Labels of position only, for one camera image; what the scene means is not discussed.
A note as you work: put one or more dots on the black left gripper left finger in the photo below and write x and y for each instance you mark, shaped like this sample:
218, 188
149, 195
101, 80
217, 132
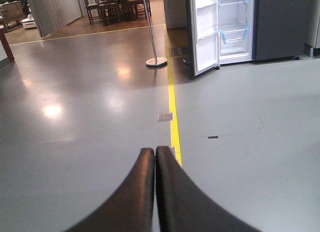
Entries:
130, 207

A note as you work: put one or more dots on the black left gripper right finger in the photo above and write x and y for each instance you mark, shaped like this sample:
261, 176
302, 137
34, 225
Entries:
183, 207

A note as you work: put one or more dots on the grey fridge with white interior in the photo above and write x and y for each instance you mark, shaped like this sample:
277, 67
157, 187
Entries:
272, 28

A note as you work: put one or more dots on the white fridge door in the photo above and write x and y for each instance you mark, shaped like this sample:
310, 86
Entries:
205, 35

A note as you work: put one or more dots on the silver floor outlet plate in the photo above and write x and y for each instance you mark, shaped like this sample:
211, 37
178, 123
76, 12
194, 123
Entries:
162, 117

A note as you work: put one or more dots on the silver pole stand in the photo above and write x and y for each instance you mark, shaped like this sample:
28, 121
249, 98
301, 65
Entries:
155, 61

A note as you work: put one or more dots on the clear crisper drawer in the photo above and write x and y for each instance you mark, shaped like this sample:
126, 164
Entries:
233, 47

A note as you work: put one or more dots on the wooden dining table set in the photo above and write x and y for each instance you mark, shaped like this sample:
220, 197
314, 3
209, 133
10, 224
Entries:
104, 10

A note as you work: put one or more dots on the red table leg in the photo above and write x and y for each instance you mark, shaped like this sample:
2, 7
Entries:
6, 46

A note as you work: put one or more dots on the grey folding partition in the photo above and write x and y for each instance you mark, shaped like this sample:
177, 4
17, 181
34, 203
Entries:
51, 15

